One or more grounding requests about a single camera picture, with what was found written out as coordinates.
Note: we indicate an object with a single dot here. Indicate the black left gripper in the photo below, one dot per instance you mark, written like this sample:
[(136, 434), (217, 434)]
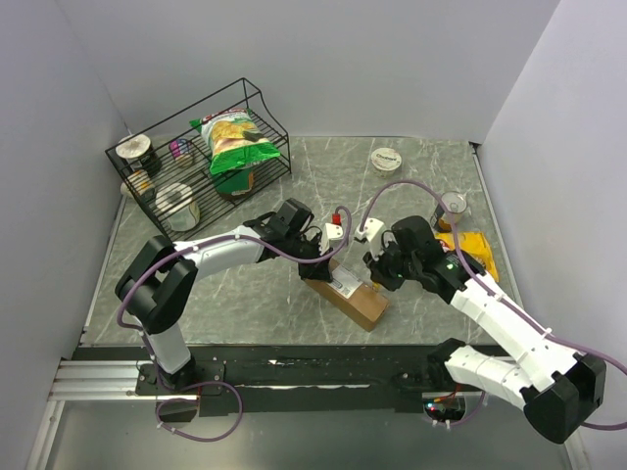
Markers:
[(316, 271)]

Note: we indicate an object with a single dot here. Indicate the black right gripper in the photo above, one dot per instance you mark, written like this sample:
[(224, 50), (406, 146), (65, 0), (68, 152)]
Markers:
[(376, 267)]

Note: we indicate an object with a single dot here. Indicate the brown cardboard express box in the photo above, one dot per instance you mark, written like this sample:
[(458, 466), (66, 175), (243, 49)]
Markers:
[(356, 299)]

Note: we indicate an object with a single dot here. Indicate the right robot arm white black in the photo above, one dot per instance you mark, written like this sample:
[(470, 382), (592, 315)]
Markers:
[(556, 387)]

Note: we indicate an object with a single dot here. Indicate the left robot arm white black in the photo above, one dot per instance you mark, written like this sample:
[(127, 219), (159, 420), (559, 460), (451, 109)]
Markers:
[(155, 288)]

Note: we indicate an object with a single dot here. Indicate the yellow Lays chips bag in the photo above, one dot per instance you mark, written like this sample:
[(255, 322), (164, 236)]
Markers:
[(475, 244)]

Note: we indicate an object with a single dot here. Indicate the orange labelled tin can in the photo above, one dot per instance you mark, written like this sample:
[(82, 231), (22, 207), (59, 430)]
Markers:
[(454, 207)]

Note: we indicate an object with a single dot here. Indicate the white yogurt tub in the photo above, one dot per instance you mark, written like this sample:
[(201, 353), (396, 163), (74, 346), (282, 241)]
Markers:
[(386, 162)]

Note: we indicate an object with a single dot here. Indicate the green snack canister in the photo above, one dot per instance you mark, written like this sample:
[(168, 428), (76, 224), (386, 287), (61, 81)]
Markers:
[(234, 184)]

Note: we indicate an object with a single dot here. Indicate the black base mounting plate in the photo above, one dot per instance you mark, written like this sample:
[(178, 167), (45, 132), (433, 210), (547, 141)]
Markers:
[(305, 378)]

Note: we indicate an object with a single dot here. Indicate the green chips bag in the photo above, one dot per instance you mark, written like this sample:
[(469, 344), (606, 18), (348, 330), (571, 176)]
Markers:
[(234, 140)]

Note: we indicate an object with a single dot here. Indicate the white lidded pale can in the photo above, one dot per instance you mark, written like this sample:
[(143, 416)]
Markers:
[(178, 205)]

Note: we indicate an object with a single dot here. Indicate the purple pink small cup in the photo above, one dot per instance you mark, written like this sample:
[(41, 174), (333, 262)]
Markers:
[(181, 151)]

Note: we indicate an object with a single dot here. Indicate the small yellow labelled can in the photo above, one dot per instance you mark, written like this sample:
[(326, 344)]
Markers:
[(139, 184)]

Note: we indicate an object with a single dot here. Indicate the white lidded dark jar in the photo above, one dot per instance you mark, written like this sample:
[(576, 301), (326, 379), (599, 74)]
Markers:
[(138, 153)]

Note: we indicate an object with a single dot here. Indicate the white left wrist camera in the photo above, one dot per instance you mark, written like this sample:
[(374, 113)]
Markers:
[(332, 234)]

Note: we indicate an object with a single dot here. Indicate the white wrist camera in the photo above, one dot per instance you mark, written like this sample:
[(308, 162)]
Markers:
[(332, 234), (372, 234)]

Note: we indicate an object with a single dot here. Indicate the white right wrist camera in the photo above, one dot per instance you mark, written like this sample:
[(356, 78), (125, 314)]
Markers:
[(372, 234)]

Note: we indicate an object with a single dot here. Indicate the black wire shelf rack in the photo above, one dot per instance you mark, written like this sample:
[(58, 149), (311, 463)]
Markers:
[(241, 93)]

